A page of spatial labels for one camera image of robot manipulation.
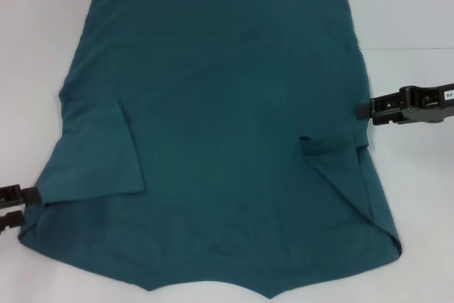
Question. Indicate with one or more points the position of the teal blue t-shirt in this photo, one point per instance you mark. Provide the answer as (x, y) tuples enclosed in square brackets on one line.
[(220, 104)]

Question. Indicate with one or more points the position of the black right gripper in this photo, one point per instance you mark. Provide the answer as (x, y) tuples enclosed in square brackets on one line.
[(425, 109)]

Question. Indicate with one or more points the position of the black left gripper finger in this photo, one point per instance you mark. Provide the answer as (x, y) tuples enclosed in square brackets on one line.
[(12, 222), (31, 195)]

